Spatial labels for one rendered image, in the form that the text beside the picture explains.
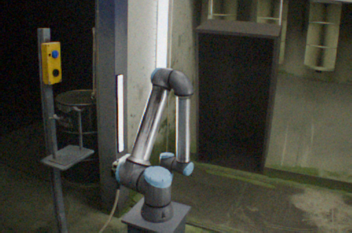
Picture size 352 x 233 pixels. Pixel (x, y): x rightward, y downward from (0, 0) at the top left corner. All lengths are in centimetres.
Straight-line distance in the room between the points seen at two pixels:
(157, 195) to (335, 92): 267
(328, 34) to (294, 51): 58
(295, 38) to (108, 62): 224
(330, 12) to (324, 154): 149
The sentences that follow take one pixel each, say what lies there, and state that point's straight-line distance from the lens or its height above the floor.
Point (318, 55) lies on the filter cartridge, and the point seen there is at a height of 141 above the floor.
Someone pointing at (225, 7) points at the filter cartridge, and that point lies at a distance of 365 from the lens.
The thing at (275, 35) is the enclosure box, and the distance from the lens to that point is 231.
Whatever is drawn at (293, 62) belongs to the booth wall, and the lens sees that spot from 390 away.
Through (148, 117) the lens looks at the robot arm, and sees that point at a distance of 186.
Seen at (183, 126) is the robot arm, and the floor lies 110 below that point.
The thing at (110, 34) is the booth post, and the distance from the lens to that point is 243.
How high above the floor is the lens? 177
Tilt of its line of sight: 17 degrees down
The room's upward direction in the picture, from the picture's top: 3 degrees clockwise
